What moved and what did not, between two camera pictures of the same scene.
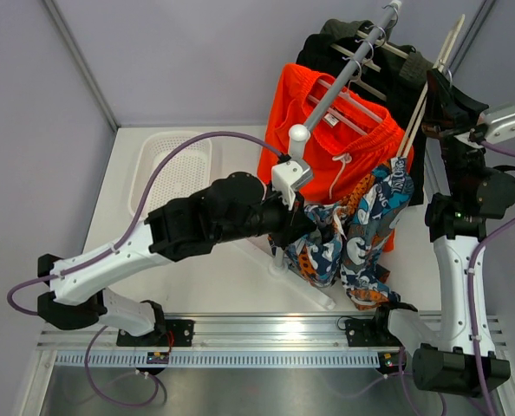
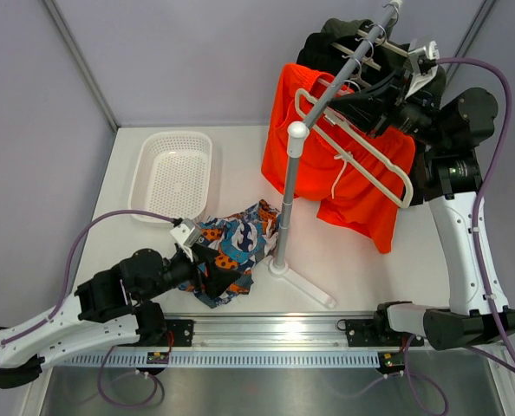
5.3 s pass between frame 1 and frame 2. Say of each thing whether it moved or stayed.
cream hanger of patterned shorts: moved
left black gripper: moved
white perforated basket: stayed
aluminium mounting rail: stayed
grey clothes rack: stayed
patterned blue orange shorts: moved
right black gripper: moved
